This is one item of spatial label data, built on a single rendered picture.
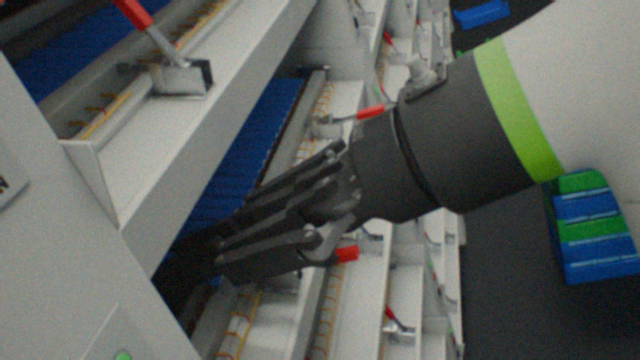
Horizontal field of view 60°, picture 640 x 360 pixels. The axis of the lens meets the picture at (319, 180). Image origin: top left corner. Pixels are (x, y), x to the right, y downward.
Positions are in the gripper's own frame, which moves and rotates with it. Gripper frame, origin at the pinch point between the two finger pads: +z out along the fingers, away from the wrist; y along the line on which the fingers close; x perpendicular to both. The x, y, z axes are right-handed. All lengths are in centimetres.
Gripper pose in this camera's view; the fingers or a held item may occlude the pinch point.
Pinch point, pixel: (202, 255)
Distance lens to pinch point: 47.3
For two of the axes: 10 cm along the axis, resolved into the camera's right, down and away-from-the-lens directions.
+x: 5.6, 7.3, 3.9
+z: -8.1, 3.9, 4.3
